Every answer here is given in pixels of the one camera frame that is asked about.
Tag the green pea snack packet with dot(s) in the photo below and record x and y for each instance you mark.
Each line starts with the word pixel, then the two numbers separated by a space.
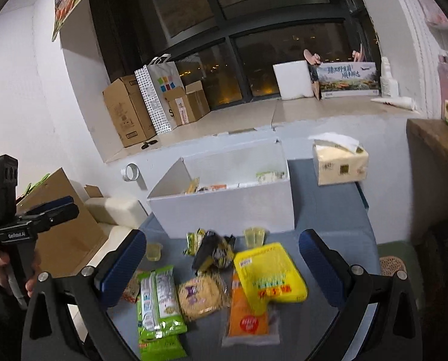
pixel 193 242

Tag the white spray bottle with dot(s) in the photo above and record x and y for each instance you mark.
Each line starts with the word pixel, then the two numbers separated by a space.
pixel 389 85

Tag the long white cracker pack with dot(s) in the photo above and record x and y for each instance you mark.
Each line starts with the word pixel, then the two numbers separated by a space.
pixel 269 177

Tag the orange corn cake packet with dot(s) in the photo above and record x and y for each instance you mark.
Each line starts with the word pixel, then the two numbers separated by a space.
pixel 131 292

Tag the flat cardboard sheet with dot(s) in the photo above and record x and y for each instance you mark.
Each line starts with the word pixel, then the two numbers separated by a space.
pixel 66 248

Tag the green seaweed snack bag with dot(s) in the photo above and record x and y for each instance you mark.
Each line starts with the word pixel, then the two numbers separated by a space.
pixel 163 349

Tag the white storage box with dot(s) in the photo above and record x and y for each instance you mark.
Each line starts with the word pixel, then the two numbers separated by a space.
pixel 229 198

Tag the black silver snack bag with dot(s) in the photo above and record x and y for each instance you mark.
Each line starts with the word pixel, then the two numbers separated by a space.
pixel 214 253

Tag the small open cardboard box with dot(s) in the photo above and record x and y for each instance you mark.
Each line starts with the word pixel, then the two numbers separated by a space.
pixel 188 104

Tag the landscape printed long box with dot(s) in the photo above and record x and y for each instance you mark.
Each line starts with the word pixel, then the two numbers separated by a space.
pixel 348 79

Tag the green white snack bag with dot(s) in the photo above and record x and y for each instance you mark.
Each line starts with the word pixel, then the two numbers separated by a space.
pixel 159 312

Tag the white foam box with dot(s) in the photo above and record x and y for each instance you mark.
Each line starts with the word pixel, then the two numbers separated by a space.
pixel 293 80

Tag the person left hand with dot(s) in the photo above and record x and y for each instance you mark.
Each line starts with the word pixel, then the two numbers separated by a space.
pixel 31 283

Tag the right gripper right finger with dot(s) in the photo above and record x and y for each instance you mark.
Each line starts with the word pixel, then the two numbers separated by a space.
pixel 394 332

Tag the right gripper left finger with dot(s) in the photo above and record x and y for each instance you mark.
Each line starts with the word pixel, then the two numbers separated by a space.
pixel 67 317

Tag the blue grey table cloth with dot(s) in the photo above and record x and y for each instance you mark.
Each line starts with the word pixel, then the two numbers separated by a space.
pixel 339 217

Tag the black scissors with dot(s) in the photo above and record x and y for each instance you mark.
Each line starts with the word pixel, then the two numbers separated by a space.
pixel 149 143

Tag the clear jelly cup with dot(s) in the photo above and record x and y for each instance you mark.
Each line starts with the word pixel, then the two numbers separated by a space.
pixel 153 252
pixel 254 237

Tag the wooden side table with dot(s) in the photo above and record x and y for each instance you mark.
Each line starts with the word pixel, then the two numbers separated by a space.
pixel 433 133

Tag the dotted white paper bag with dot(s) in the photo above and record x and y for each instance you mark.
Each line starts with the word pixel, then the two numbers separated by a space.
pixel 155 80

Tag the yellow tissue pack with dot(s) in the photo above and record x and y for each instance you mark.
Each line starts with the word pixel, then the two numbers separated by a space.
pixel 338 159

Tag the yellow snack bag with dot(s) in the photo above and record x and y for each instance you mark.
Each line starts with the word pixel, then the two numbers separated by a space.
pixel 268 274

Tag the white tape roll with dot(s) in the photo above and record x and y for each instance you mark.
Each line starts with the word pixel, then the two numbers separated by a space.
pixel 130 172

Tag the kuromi noodle snack packet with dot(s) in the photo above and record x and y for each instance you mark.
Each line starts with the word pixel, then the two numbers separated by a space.
pixel 202 296

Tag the tall cardboard box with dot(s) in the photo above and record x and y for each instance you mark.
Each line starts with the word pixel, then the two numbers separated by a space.
pixel 128 111

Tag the round biscuit packet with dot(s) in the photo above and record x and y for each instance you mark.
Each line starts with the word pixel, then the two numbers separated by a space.
pixel 193 186

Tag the orange cake clear packet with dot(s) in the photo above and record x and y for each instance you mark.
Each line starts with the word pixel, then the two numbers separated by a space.
pixel 244 327

